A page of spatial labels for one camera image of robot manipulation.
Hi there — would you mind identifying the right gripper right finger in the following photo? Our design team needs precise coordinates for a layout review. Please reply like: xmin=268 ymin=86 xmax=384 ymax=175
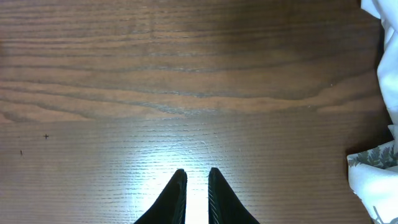
xmin=208 ymin=167 xmax=259 ymax=224

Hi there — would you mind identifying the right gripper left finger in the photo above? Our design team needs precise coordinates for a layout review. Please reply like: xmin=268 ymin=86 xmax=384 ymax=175
xmin=134 ymin=169 xmax=187 ymax=224

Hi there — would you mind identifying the white fern-print cloth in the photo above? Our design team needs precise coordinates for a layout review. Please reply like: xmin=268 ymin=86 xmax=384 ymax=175
xmin=347 ymin=141 xmax=397 ymax=223

